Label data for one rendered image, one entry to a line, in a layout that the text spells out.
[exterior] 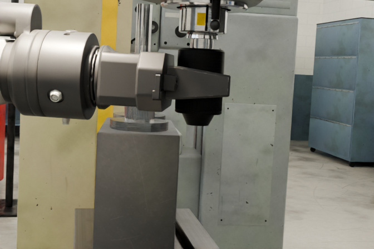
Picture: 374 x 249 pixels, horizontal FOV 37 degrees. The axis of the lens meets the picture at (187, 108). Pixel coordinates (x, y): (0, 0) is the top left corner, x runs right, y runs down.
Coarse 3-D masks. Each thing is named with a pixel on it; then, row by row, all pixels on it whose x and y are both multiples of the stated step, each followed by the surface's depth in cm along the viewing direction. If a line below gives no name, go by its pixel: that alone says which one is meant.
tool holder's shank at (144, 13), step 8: (144, 8) 84; (136, 16) 85; (144, 16) 84; (136, 24) 85; (144, 24) 84; (136, 32) 85; (144, 32) 85; (136, 40) 85; (144, 40) 85; (136, 48) 85; (144, 48) 85
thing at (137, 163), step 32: (128, 128) 82; (160, 128) 84; (96, 160) 81; (128, 160) 81; (160, 160) 81; (96, 192) 81; (128, 192) 81; (160, 192) 82; (96, 224) 81; (128, 224) 82; (160, 224) 82
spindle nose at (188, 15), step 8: (184, 8) 54; (192, 8) 53; (200, 8) 53; (208, 8) 53; (224, 8) 54; (184, 16) 54; (192, 16) 53; (208, 16) 53; (224, 16) 54; (184, 24) 54; (192, 24) 53; (208, 24) 53; (224, 24) 54; (184, 32) 56; (208, 32) 54; (216, 32) 54; (224, 32) 54
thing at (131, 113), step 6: (126, 108) 85; (132, 108) 84; (126, 114) 85; (132, 114) 84; (138, 114) 84; (144, 114) 84; (150, 114) 85; (132, 120) 84; (138, 120) 84; (144, 120) 84; (150, 120) 85
